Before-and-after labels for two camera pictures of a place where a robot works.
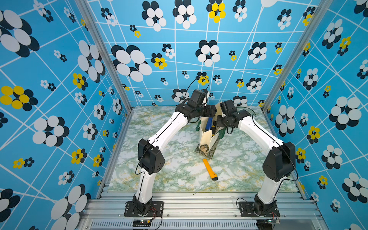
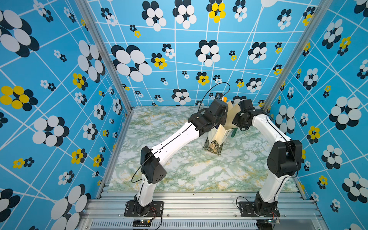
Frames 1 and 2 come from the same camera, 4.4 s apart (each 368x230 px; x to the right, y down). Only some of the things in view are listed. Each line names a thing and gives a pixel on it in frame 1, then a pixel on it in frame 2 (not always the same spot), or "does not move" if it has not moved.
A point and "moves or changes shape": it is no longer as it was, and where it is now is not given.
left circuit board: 141,223 does not move
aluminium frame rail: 201,211 does not move
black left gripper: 210,111 → 222,120
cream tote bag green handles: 207,143 moves or changes shape
